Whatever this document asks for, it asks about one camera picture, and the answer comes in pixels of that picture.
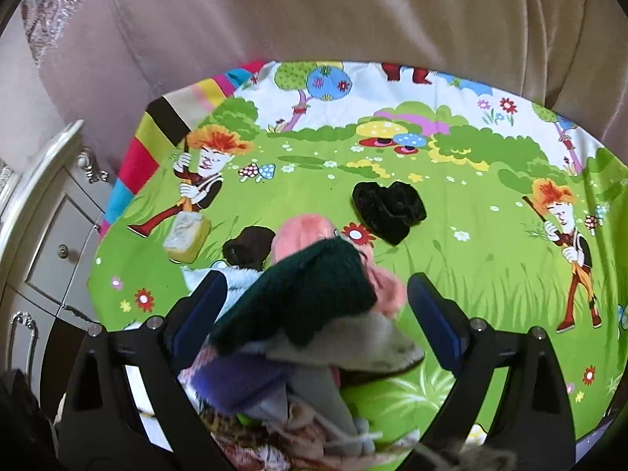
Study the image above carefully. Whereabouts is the patterned beige cloth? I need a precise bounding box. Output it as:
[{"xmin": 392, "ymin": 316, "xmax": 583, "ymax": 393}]
[{"xmin": 201, "ymin": 402, "xmax": 344, "ymax": 471}]

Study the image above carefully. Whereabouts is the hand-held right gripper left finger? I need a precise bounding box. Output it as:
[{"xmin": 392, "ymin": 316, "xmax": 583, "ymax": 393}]
[{"xmin": 64, "ymin": 270, "xmax": 231, "ymax": 471}]

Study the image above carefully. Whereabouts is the beige curtain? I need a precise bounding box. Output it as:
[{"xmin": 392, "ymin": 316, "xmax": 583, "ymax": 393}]
[{"xmin": 245, "ymin": 0, "xmax": 628, "ymax": 148}]

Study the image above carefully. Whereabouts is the cartoon printed blanket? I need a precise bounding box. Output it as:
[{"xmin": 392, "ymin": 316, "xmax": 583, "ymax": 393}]
[{"xmin": 87, "ymin": 60, "xmax": 628, "ymax": 447}]

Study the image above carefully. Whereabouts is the pink knitted hat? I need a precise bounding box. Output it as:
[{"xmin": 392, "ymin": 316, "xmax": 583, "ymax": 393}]
[{"xmin": 271, "ymin": 214, "xmax": 407, "ymax": 318}]

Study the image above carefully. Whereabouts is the dark green knitted hat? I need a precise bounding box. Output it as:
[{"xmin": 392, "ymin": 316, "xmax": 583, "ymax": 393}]
[{"xmin": 210, "ymin": 238, "xmax": 378, "ymax": 354}]

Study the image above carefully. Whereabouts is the purple knitted cloth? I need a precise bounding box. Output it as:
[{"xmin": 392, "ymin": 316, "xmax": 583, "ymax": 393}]
[{"xmin": 191, "ymin": 348, "xmax": 295, "ymax": 415}]

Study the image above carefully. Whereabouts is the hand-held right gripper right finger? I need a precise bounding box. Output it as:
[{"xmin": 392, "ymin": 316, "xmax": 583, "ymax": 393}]
[{"xmin": 406, "ymin": 272, "xmax": 577, "ymax": 471}]

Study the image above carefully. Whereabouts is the dark brown fuzzy cloth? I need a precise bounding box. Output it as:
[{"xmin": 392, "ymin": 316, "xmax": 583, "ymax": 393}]
[{"xmin": 222, "ymin": 226, "xmax": 276, "ymax": 270}]

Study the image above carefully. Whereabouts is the black velvet hat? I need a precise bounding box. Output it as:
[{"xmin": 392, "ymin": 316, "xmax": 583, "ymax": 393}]
[{"xmin": 351, "ymin": 181, "xmax": 427, "ymax": 246}]

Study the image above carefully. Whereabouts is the light blue fluffy cloth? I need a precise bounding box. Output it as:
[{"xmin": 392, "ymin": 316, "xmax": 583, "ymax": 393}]
[{"xmin": 181, "ymin": 264, "xmax": 268, "ymax": 325}]

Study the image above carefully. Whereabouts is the white carved nightstand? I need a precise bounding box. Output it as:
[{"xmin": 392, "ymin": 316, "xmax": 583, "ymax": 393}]
[{"xmin": 0, "ymin": 120, "xmax": 111, "ymax": 423}]

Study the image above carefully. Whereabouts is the grey fuzzy cloth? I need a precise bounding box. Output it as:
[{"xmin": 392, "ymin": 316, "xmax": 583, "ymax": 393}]
[{"xmin": 442, "ymin": 444, "xmax": 518, "ymax": 471}]

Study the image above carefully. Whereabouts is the white-grey fleece cloth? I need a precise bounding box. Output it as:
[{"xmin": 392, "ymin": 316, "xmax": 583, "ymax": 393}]
[{"xmin": 267, "ymin": 311, "xmax": 425, "ymax": 371}]

